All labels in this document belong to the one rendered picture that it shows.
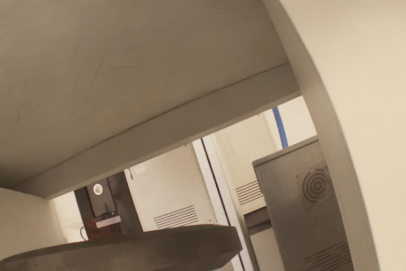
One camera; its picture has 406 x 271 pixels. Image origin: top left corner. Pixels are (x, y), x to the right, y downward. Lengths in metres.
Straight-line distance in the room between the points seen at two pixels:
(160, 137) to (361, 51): 0.63
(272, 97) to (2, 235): 0.57
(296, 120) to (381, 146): 3.16
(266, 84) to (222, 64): 0.10
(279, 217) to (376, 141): 1.03
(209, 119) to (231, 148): 1.44
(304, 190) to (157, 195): 1.21
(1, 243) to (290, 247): 0.83
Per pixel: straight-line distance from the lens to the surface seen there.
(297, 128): 3.35
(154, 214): 2.31
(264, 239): 2.07
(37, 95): 0.63
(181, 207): 2.26
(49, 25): 0.49
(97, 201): 2.50
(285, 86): 0.77
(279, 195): 1.24
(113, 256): 0.36
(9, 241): 0.79
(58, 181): 0.92
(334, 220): 1.24
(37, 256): 0.37
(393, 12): 0.24
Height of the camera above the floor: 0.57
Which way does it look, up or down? 18 degrees up
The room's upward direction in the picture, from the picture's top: 18 degrees counter-clockwise
